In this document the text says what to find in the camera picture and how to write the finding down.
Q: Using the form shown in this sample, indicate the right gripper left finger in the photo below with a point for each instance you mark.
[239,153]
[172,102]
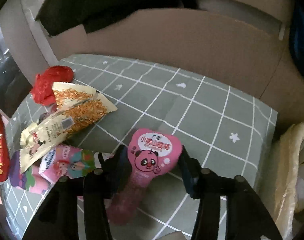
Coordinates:
[104,182]

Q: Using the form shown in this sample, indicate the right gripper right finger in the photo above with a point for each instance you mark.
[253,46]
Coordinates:
[199,182]

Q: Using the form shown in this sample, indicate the pink panda lollipop wrapper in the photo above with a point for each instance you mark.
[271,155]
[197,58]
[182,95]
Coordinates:
[150,154]

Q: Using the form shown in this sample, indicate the pink mermaid snack packet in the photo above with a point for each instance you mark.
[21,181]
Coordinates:
[65,160]

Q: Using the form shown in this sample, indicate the green grid table mat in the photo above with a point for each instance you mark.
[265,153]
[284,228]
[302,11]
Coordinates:
[220,126]

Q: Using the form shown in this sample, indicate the purple grape snack packet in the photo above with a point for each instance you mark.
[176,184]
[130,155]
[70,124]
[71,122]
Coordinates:
[30,180]

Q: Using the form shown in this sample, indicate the orange noodle snack bag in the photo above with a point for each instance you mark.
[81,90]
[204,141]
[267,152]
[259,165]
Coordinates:
[77,106]

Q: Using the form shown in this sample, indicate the crumpled red plastic wrapper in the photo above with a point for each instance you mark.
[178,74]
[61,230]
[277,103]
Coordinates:
[42,92]

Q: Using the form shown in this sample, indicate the cardboard panel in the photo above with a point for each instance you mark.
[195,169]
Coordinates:
[223,48]

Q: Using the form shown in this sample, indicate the blue cloth panel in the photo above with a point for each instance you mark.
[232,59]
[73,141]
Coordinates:
[296,40]

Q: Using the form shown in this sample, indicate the black cloth under counter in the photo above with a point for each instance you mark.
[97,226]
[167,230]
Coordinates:
[58,16]

